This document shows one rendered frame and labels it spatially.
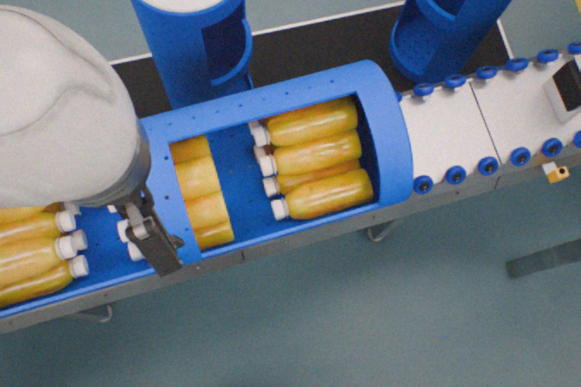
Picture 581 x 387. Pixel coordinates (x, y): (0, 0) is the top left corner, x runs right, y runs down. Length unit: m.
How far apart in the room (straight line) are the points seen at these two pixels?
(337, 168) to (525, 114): 0.48
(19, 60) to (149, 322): 2.00
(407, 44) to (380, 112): 1.29
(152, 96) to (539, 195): 1.44
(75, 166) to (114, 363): 1.97
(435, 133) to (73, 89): 1.19
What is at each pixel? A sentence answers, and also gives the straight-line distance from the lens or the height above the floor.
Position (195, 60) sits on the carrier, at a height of 0.80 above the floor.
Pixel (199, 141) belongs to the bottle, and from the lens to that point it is 1.20.
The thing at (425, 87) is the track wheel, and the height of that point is 0.98.
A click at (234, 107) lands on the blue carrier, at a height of 1.21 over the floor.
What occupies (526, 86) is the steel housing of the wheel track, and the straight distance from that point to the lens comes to 1.59.
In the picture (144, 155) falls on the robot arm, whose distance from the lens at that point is 0.52.
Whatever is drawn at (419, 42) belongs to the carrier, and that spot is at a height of 0.16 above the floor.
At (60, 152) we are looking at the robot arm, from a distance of 0.38.
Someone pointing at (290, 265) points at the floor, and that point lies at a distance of 2.30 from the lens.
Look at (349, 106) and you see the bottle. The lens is 1.23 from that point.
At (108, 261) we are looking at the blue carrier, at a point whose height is 0.98.
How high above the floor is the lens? 2.29
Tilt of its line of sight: 75 degrees down
